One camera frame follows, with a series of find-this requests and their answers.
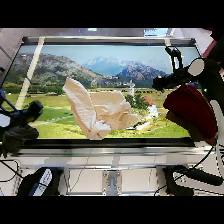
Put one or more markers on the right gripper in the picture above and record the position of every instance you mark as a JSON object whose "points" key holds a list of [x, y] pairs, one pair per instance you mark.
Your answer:
{"points": [[163, 82]]}

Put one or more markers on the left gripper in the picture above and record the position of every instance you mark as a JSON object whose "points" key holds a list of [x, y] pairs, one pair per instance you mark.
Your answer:
{"points": [[36, 111]]}

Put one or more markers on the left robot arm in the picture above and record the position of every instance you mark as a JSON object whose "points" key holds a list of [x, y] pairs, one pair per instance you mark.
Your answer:
{"points": [[16, 135]]}

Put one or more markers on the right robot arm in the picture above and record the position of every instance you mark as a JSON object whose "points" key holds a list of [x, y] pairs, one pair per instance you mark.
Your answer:
{"points": [[213, 80]]}

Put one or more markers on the red garment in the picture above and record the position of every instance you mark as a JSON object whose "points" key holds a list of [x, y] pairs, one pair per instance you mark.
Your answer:
{"points": [[191, 105]]}

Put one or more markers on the brown garment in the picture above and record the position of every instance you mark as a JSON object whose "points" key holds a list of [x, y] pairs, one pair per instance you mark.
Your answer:
{"points": [[176, 120]]}

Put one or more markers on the cream garment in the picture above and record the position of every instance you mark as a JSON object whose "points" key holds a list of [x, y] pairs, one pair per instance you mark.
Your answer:
{"points": [[100, 110]]}

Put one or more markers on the silver frame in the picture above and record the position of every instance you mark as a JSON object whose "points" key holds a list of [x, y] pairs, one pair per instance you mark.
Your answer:
{"points": [[110, 156]]}

